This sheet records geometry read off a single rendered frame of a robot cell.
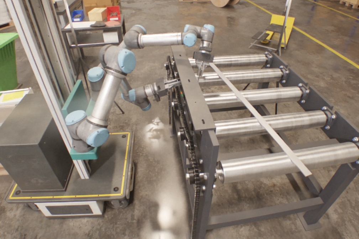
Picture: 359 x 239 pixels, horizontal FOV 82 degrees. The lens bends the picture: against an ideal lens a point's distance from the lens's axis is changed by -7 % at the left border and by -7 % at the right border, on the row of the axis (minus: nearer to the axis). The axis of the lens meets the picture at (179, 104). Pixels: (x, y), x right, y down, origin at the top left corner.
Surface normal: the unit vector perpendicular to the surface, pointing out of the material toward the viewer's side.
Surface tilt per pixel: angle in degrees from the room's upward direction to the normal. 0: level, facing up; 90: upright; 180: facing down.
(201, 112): 0
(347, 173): 90
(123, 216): 0
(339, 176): 90
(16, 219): 0
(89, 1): 90
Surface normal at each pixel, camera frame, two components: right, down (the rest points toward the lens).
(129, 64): 0.87, 0.22
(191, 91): 0.00, -0.79
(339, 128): -0.99, 0.09
